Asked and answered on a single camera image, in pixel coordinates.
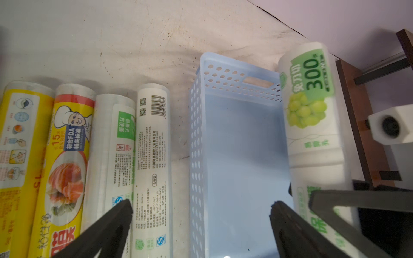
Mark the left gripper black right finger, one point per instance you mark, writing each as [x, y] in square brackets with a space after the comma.
[295, 238]

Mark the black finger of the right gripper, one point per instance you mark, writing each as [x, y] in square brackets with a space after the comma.
[322, 203]

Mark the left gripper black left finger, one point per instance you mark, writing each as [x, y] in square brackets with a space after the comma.
[106, 238]

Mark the white barcode wrap roll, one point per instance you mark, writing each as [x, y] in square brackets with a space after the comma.
[151, 224]

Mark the white green grape wrap roll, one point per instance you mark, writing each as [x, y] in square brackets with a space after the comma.
[314, 133]

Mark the yellow red chef wrap roll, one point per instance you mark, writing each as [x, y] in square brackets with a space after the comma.
[58, 213]

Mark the yellow icon wrap roll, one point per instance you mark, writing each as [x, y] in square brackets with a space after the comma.
[26, 112]

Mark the light blue plastic basket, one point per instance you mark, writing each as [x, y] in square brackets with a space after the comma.
[238, 164]

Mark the brown wooden tiered stand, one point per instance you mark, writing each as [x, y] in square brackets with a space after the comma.
[374, 164]

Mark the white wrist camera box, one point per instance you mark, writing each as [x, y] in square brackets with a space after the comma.
[392, 126]

